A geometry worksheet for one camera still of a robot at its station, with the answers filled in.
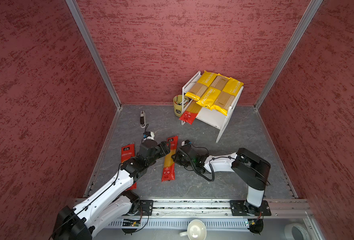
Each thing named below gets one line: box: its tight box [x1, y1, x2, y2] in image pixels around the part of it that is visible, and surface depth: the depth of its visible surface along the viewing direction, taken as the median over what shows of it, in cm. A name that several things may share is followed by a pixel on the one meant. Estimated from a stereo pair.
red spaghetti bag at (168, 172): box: [161, 135, 178, 182], surface depth 85 cm
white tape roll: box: [284, 223, 311, 240], surface depth 68 cm
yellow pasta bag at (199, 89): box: [185, 70, 218, 101], surface depth 84 cm
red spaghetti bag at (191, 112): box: [179, 100, 203, 125], surface depth 94 cm
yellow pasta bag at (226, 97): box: [210, 77, 244, 116], surface depth 79 cm
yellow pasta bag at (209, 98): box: [196, 73, 230, 109], surface depth 81 cm
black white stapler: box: [140, 110, 146, 129], surface depth 109 cm
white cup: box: [179, 219, 207, 240], surface depth 68 cm
